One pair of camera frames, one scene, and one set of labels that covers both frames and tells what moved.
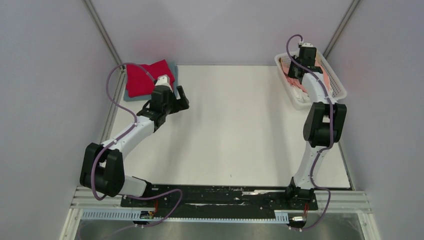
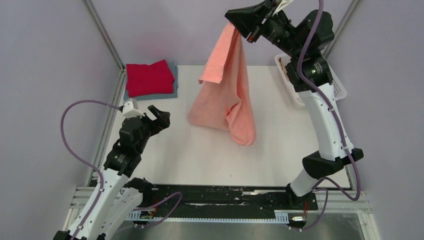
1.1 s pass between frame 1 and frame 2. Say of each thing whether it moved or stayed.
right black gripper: moved
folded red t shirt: stayed
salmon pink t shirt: moved
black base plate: stayed
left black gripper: moved
